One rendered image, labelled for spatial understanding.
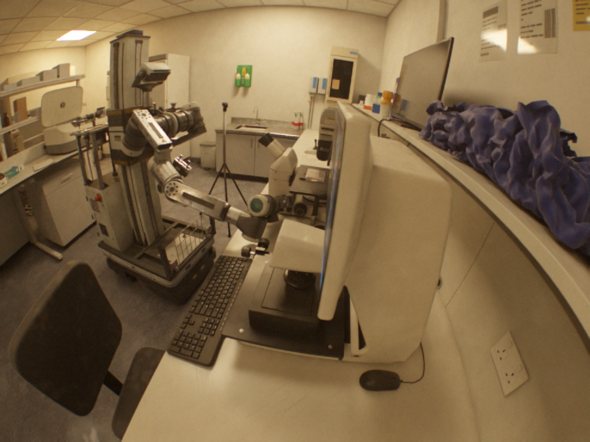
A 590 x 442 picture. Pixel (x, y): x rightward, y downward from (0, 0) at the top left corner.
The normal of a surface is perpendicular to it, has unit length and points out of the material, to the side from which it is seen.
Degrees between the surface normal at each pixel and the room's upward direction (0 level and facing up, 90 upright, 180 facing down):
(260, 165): 90
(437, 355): 0
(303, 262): 81
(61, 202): 90
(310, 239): 9
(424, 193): 90
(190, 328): 5
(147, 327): 0
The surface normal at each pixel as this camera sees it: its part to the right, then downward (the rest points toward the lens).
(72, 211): 0.99, 0.15
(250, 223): -0.11, 0.16
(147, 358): 0.09, -0.85
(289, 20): -0.14, 0.50
